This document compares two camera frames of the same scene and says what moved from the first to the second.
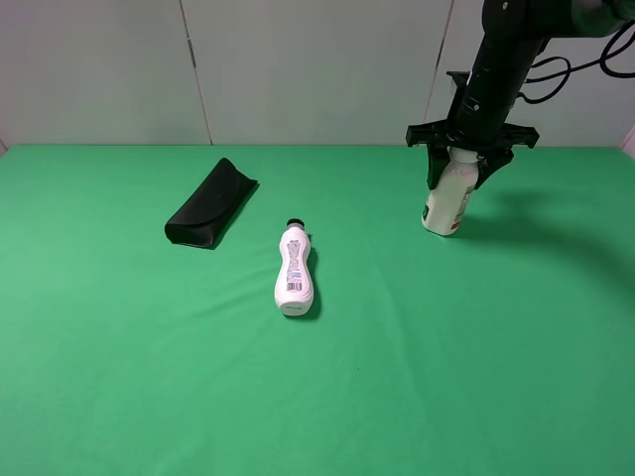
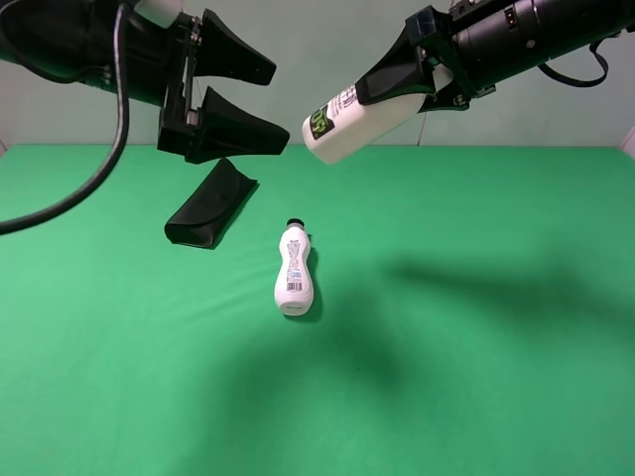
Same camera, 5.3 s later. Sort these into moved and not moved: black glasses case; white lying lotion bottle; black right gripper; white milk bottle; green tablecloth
Moved: white milk bottle; black right gripper
Not moved: green tablecloth; black glasses case; white lying lotion bottle
